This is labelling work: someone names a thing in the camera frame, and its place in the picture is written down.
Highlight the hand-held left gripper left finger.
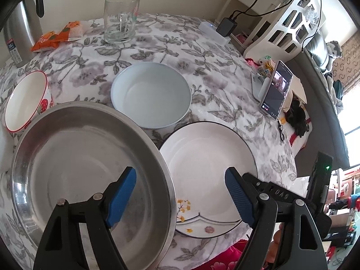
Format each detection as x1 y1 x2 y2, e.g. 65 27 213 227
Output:
33 166 137 270

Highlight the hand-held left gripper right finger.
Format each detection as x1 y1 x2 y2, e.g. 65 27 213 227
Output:
224 167 328 270

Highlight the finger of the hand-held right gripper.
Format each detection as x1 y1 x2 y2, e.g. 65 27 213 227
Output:
242 172 296 203

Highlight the white plate with flower print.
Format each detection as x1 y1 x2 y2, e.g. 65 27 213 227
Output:
159 121 258 239

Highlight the stainless steel basin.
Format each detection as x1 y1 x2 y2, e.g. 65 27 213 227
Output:
11 102 177 262

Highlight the large pale white bowl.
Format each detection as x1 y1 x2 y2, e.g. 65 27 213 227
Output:
110 63 192 130

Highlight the strawberry print bowl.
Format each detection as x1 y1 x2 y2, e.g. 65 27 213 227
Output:
1 70 54 135

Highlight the red floral cloth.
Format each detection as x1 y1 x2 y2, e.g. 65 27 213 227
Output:
197 239 254 270

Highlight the black cloth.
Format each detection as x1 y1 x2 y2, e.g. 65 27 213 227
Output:
287 96 311 138

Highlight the grey sofa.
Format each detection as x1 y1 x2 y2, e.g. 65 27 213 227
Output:
292 31 351 169

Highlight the smartphone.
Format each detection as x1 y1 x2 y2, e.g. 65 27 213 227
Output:
259 60 293 120

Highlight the grey phone stand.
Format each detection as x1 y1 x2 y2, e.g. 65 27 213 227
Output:
251 73 270 102

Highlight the patterned brown curtain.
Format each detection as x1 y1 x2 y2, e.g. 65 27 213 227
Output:
329 32 360 96

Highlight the grey plush toy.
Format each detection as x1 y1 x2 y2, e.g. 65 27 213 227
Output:
321 41 344 74

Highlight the white lattice rack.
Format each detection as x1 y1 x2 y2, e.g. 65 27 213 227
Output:
243 0 327 62

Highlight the grey floral tablecloth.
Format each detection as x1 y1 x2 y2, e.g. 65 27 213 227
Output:
0 13 299 270

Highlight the black charger adapter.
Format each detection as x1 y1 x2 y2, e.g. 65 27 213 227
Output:
216 17 238 38

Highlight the white power strip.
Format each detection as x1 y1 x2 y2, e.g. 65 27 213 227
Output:
198 21 231 45

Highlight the orange snack packet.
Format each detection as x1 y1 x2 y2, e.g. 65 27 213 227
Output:
58 20 83 42
30 31 61 52

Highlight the glass mug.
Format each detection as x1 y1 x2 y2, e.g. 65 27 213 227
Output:
103 0 140 44

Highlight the stainless steel thermos jug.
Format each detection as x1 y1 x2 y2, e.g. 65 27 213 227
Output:
3 0 45 68

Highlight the key ring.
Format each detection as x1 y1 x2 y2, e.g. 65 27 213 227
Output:
277 118 286 142

